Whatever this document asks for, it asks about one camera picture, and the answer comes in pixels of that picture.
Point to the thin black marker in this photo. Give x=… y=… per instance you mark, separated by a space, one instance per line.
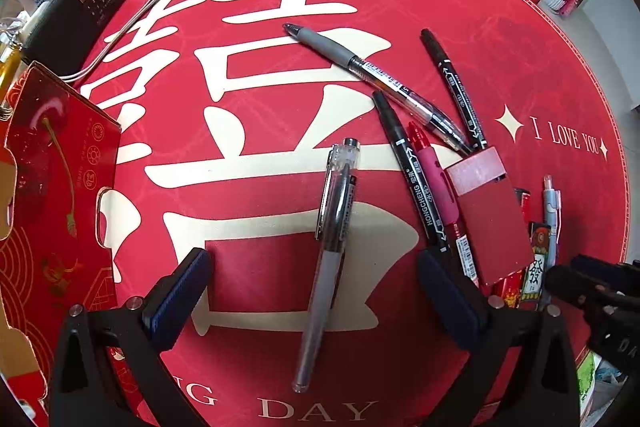
x=452 y=82

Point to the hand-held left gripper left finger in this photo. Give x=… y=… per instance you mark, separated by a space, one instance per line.
x=185 y=292

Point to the green printed packet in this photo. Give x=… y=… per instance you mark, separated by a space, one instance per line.
x=587 y=372

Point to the red cardboard box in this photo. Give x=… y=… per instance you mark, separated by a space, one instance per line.
x=50 y=187

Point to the grey grip retractable pen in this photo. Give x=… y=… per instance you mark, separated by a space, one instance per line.
x=325 y=44

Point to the red gold printed lighter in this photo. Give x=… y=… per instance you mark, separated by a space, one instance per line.
x=523 y=207

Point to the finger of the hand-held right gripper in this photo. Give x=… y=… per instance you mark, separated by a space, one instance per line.
x=575 y=287
x=610 y=274

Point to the thick black marker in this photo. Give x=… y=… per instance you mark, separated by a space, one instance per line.
x=405 y=157

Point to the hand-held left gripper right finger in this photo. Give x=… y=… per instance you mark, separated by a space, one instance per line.
x=447 y=297

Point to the clear cap gel pen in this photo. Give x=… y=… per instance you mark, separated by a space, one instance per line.
x=325 y=257

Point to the red pen with pink grip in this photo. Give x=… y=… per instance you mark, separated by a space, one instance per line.
x=432 y=177

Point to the light blue pen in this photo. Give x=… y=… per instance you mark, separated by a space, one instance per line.
x=550 y=217

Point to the red round printed mat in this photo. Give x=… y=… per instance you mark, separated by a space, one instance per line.
x=250 y=267

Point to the black radio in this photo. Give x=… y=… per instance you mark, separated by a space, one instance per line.
x=75 y=22

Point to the small red box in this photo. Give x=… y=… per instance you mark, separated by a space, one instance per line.
x=492 y=222

